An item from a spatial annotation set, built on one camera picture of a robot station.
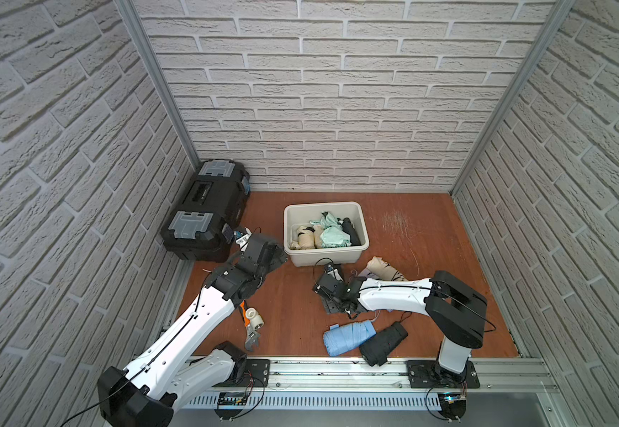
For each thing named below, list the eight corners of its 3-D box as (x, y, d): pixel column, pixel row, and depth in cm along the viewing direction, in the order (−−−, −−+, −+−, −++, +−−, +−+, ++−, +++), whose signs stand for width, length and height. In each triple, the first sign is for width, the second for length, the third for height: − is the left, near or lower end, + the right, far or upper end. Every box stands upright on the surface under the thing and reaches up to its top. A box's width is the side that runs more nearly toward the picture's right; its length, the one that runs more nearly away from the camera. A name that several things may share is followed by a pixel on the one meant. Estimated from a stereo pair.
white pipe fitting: (254, 332, 83) (252, 329, 80) (245, 315, 86) (242, 311, 83) (266, 324, 84) (264, 320, 81) (256, 307, 88) (254, 303, 85)
